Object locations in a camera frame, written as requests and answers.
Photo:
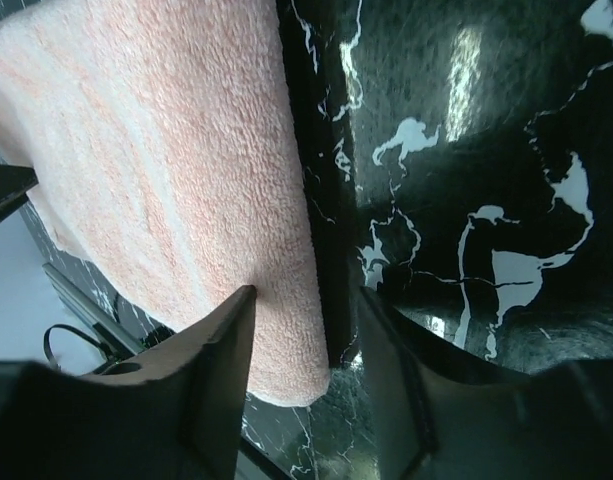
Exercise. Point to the pink towel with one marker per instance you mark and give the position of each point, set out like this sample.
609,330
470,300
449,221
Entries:
162,138

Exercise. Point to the front aluminium rail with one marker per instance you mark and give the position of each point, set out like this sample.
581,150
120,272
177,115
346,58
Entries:
89,313

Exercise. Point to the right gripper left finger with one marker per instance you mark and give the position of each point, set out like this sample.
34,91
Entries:
172,412

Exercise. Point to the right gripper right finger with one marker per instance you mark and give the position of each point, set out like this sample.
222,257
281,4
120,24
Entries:
442,413

